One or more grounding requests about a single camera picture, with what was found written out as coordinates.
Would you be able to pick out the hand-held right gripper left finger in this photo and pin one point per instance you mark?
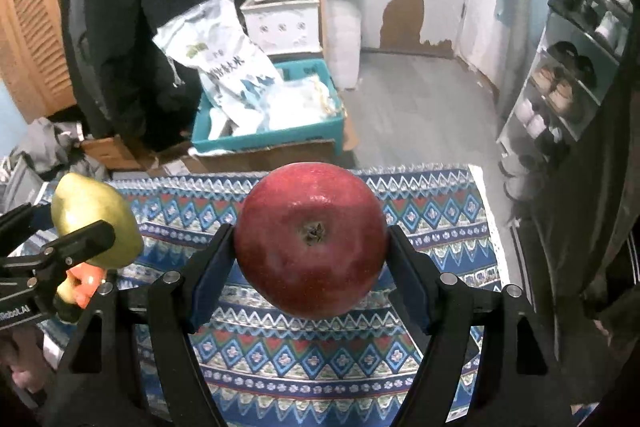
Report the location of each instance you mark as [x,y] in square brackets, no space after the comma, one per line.
[210,282]

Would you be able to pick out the person's left hand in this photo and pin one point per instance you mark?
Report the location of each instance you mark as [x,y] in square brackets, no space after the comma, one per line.
[22,372]

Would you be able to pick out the large orange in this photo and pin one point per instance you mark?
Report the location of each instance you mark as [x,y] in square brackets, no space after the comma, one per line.
[87,282]

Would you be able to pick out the shoe rack with shoes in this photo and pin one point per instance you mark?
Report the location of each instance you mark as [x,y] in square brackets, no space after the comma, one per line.
[565,92]

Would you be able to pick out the grey clothes pile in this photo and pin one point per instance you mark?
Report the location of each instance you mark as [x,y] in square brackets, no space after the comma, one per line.
[50,147]

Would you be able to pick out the white perforated crate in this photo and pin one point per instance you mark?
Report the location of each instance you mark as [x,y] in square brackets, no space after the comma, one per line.
[280,27]

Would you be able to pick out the grey shoe rack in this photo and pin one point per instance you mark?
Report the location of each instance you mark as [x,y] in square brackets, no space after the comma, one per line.
[550,107]

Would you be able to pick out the brown cardboard box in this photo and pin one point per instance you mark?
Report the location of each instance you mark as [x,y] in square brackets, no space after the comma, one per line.
[110,152]

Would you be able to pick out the blue patterned tablecloth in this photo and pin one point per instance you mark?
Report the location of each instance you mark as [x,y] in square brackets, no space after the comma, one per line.
[300,357]

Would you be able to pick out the teal plastic crate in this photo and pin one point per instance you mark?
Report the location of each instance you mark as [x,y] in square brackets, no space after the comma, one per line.
[270,138]

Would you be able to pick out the wooden louvered door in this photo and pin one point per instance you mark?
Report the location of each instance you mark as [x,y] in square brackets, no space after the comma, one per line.
[30,32]

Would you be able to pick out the silver metal column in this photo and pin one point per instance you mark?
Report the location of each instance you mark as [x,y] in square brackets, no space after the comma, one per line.
[515,7]

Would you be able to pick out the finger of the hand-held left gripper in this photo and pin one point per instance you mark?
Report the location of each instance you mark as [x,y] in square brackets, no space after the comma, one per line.
[20,219]
[80,242]

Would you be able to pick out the clear plastic bag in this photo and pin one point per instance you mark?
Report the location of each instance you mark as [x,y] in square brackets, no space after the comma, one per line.
[300,102]

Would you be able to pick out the small yellow pear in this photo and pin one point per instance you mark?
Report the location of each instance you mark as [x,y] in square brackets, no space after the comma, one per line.
[95,207]

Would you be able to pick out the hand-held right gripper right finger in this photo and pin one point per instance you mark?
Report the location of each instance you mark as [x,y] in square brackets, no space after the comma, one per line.
[410,282]

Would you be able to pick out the white rice bag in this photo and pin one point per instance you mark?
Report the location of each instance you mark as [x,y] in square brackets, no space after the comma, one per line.
[220,57]

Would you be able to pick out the black hooded coat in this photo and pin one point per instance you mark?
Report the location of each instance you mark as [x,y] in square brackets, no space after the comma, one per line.
[140,7]

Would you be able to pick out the grey fabric box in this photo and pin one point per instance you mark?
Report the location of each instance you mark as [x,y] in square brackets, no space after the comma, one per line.
[20,187]

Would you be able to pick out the bright red apple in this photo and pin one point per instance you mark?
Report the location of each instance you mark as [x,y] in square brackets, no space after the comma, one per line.
[310,257]

